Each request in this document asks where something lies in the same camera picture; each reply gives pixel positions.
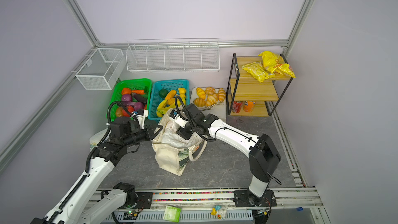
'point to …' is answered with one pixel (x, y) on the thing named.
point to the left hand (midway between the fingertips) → (162, 129)
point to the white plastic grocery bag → (175, 139)
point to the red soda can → (236, 106)
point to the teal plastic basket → (155, 99)
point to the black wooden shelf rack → (247, 96)
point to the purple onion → (126, 97)
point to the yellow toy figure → (221, 213)
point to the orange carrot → (140, 92)
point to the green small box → (172, 213)
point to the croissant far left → (200, 93)
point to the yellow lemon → (182, 90)
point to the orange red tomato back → (126, 90)
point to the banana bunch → (163, 106)
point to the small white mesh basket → (102, 69)
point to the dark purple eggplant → (139, 98)
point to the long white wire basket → (172, 55)
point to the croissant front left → (199, 102)
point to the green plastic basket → (115, 94)
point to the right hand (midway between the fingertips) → (180, 129)
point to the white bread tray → (218, 109)
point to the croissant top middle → (210, 90)
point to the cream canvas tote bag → (172, 159)
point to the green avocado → (162, 93)
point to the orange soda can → (249, 106)
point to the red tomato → (129, 108)
